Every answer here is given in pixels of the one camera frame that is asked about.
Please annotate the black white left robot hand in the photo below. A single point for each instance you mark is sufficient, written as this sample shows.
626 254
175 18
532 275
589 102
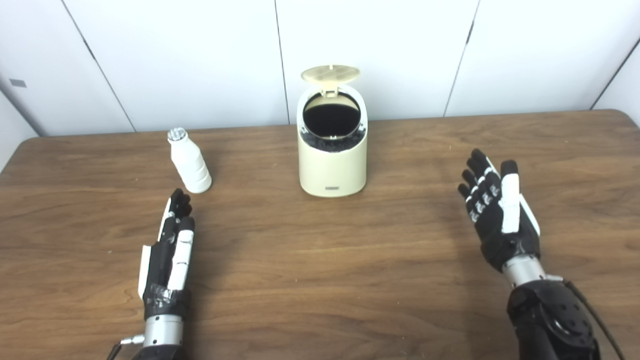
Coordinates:
167 270

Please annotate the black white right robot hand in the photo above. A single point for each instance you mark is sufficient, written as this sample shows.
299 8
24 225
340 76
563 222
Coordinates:
500 225

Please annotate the small white plastic bottle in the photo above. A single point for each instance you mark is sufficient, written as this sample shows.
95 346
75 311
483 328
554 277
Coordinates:
191 167

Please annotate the cream round bin lid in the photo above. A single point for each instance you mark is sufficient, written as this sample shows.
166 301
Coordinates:
330 74

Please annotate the cream-colored bin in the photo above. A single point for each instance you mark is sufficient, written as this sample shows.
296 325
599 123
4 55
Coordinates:
332 170

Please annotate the black bin liner bag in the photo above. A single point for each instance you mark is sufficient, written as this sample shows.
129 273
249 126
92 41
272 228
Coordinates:
331 117

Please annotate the small grey wall tag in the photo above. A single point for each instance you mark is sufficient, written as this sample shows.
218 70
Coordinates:
18 83

